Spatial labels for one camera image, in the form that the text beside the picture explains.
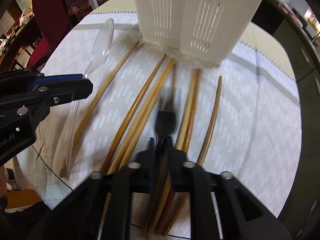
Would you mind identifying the clear plastic spoon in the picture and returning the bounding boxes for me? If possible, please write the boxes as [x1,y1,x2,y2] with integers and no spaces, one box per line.
[61,18,114,174]

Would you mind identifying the short wooden chopstick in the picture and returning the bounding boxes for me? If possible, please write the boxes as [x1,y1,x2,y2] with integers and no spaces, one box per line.
[144,66,176,239]

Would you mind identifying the curved wooden chopstick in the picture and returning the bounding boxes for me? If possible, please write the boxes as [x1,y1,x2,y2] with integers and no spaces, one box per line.
[161,75,222,237]

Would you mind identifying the light wooden chopstick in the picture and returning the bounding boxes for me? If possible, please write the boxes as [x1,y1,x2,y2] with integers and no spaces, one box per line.
[100,57,176,230]
[130,67,174,161]

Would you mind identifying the dark patterned wooden chopstick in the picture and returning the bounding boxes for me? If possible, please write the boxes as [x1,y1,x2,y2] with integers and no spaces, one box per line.
[99,53,167,174]

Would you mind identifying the black plastic fork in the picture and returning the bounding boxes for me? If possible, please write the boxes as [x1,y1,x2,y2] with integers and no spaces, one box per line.
[154,85,176,184]

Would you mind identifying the green lower cabinets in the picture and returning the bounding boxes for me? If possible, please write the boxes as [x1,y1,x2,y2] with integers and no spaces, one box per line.
[273,20,319,235]

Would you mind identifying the red wooden chair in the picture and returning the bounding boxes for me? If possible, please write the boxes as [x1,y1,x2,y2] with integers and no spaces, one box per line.
[27,0,72,69]

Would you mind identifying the white patterned tea towel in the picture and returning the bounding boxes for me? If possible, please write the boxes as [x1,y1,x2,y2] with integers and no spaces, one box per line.
[17,12,302,216]

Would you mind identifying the white slotted utensil holder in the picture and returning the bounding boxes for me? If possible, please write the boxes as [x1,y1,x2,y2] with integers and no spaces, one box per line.
[134,0,262,66]

